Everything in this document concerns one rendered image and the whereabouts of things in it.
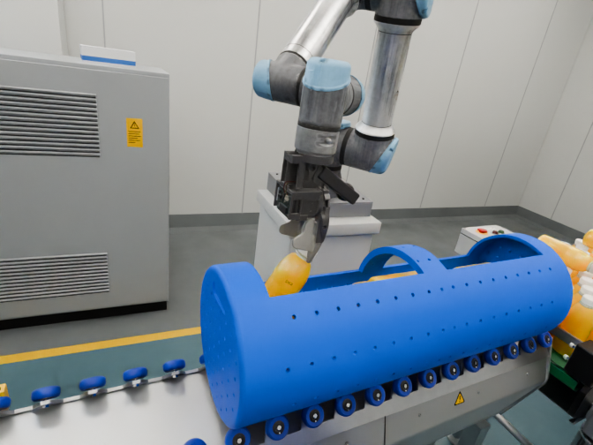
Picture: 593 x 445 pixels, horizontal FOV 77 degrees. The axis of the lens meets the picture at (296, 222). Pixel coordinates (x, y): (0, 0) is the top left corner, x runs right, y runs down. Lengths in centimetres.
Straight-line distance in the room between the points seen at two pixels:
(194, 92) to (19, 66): 159
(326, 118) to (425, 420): 72
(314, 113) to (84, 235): 184
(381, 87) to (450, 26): 353
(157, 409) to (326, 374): 35
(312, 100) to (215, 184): 302
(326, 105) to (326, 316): 35
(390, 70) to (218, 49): 249
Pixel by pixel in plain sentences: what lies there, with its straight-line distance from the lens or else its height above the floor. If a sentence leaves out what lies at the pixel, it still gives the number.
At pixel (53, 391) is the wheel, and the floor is 97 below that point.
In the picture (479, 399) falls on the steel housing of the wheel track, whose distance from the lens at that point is 115.
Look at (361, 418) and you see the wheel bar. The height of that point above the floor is 92.
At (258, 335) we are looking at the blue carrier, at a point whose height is 119.
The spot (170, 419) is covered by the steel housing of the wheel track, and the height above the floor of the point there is 93.
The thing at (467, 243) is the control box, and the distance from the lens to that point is 152.
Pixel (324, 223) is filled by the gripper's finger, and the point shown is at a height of 132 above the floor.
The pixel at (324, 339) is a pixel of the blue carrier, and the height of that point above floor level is 117.
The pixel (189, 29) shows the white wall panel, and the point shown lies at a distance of 338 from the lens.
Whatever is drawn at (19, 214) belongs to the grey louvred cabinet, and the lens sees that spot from 230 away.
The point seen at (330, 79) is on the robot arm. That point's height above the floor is 156.
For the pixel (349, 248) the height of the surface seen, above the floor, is 106.
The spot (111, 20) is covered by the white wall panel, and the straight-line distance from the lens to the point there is 334.
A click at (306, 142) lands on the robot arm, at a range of 64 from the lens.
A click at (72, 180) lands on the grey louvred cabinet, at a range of 220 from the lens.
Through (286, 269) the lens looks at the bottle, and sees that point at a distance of 73.
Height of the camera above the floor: 157
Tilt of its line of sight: 23 degrees down
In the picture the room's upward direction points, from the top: 8 degrees clockwise
